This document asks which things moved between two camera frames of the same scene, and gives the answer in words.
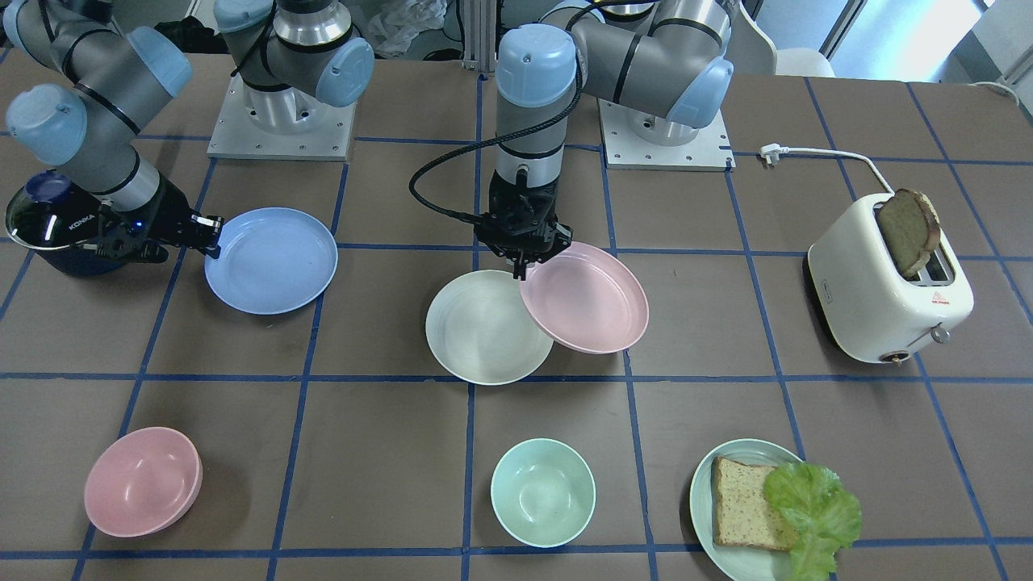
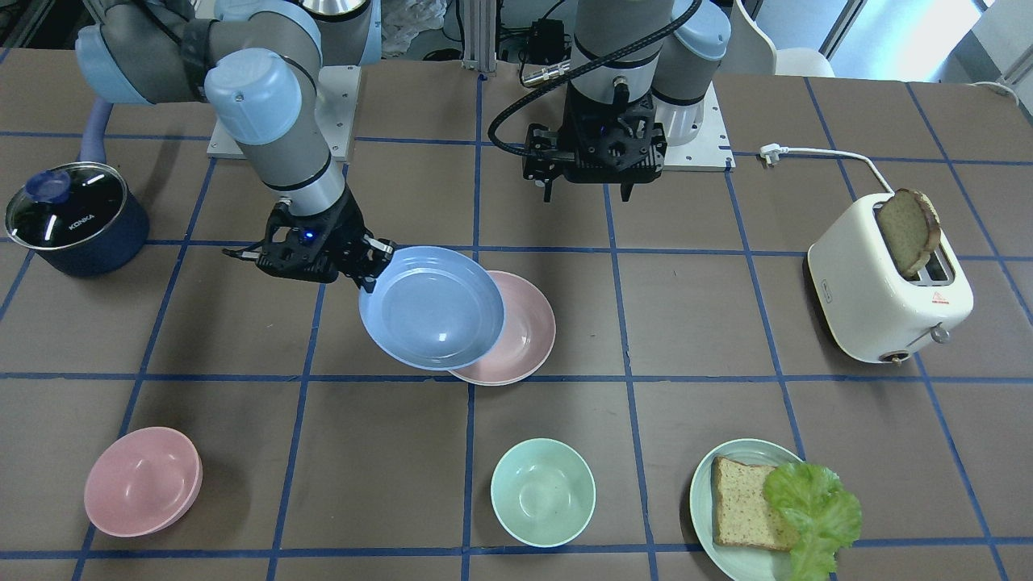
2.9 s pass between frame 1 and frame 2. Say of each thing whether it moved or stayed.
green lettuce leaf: stayed
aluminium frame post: stayed
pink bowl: stayed
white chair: stayed
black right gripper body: moved
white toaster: stayed
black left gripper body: moved
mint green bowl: stayed
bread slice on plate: stayed
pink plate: moved
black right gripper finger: moved
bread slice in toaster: stayed
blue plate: moved
